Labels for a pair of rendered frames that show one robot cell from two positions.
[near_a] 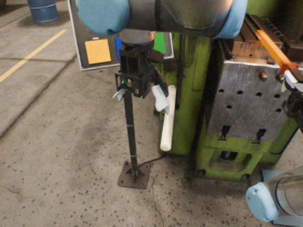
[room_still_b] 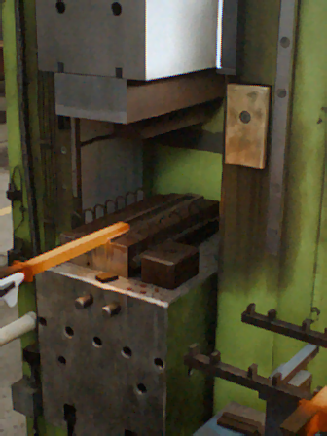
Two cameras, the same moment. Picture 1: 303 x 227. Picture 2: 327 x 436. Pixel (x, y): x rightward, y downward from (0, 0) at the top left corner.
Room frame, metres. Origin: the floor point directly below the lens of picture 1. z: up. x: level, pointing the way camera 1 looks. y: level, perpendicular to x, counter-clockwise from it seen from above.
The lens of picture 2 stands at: (-0.53, -1.25, 1.57)
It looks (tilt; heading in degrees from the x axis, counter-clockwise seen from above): 20 degrees down; 27
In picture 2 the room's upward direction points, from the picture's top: straight up
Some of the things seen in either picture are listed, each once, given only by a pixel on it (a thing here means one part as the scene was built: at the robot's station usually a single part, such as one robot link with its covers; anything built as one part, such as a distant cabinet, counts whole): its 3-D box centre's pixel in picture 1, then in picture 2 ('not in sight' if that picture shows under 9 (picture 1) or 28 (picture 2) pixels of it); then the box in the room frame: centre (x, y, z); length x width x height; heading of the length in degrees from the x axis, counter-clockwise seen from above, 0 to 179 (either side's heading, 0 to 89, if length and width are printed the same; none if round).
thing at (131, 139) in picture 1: (130, 120); not in sight; (0.81, 0.12, 0.54); 0.04 x 0.04 x 1.08; 82
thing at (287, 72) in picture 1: (286, 83); not in sight; (0.50, -0.41, 0.98); 0.09 x 0.03 x 0.06; 175
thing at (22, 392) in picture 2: (167, 122); (29, 397); (0.97, -0.10, 0.36); 0.09 x 0.07 x 0.12; 82
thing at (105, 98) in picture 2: not in sight; (144, 86); (1.01, -0.47, 1.32); 0.42 x 0.20 x 0.10; 172
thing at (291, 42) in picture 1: (291, 48); (170, 265); (0.84, -0.63, 0.95); 0.12 x 0.08 x 0.06; 172
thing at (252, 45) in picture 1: (245, 31); (144, 227); (1.01, -0.47, 0.96); 0.42 x 0.20 x 0.09; 172
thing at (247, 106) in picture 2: not in sight; (246, 126); (0.89, -0.77, 1.27); 0.09 x 0.02 x 0.17; 82
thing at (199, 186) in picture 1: (212, 179); not in sight; (0.76, -0.44, 0.01); 0.58 x 0.39 x 0.01; 82
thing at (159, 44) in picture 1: (154, 44); not in sight; (0.71, -0.01, 1.01); 0.07 x 0.05 x 0.07; 107
